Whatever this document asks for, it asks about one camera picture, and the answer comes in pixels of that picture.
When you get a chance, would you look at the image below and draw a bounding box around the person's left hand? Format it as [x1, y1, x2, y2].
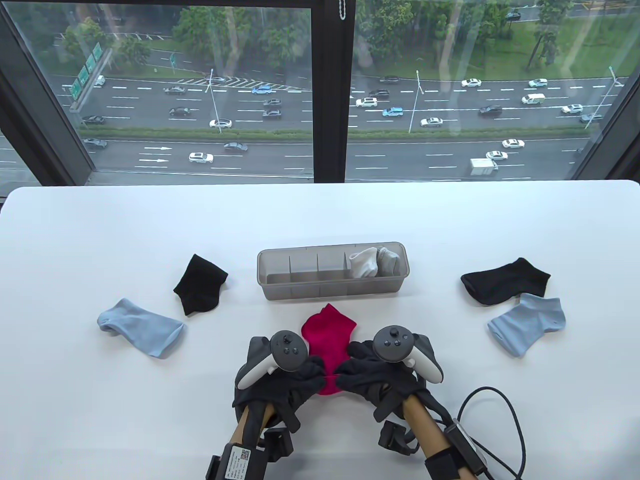
[232, 356, 327, 434]

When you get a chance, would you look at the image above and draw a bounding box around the person's right hand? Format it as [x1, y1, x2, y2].
[335, 340, 427, 422]

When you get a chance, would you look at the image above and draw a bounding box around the black sock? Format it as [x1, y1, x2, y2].
[173, 254, 229, 316]
[460, 257, 552, 307]

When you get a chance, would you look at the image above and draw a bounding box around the light blue sock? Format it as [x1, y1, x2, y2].
[487, 293, 567, 357]
[97, 298, 186, 358]

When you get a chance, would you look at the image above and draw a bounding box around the person's left forearm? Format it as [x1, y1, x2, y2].
[230, 402, 276, 446]

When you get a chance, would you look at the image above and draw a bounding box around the person's right forearm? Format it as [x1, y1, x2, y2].
[402, 397, 451, 458]

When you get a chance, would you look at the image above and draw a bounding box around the black labelled sensor box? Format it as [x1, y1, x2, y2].
[444, 422, 488, 475]
[220, 442, 268, 480]

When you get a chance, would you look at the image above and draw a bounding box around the grey plastic divided organizer box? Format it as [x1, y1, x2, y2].
[257, 241, 411, 302]

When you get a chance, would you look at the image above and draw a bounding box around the black cable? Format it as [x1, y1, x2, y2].
[457, 386, 526, 480]

